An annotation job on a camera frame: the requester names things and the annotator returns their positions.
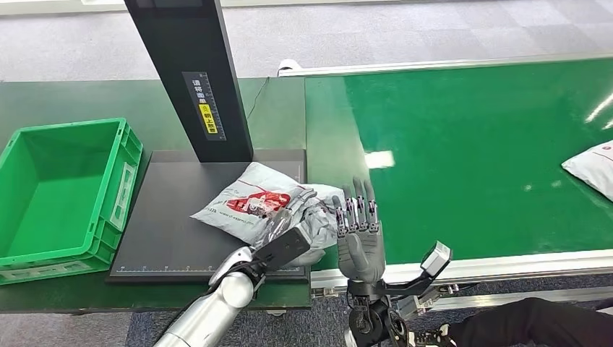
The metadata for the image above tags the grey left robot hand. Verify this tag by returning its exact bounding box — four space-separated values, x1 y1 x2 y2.
260 188 318 248

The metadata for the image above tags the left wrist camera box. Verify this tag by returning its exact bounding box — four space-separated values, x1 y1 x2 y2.
249 226 312 275

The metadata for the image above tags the grey package with red print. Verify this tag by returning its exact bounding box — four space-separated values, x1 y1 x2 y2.
189 161 347 269

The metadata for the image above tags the black inbound scanner machine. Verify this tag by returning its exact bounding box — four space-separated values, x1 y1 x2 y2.
105 0 310 286

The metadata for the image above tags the white conveyor end cap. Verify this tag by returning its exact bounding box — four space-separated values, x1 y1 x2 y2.
276 58 304 77

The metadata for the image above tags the thin black cable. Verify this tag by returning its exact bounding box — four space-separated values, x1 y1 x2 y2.
245 76 270 121

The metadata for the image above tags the white package with red line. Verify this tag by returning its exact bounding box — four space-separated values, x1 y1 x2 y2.
560 140 613 203

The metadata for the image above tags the aluminium conveyor frame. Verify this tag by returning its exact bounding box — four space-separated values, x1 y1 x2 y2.
276 52 613 322

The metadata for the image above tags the person's leg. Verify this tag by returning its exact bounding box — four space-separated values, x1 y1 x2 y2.
447 297 613 347

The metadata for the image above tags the green conveyor belt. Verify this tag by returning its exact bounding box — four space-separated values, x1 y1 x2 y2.
304 58 613 272

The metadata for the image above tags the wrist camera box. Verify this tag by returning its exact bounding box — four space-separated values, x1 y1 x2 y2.
249 226 312 275
419 241 453 279

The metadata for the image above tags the green plastic crate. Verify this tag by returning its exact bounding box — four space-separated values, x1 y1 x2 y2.
0 117 144 287

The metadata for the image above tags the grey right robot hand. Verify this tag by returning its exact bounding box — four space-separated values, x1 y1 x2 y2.
331 177 387 285

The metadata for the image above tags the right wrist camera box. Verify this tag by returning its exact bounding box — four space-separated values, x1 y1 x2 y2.
419 241 453 279

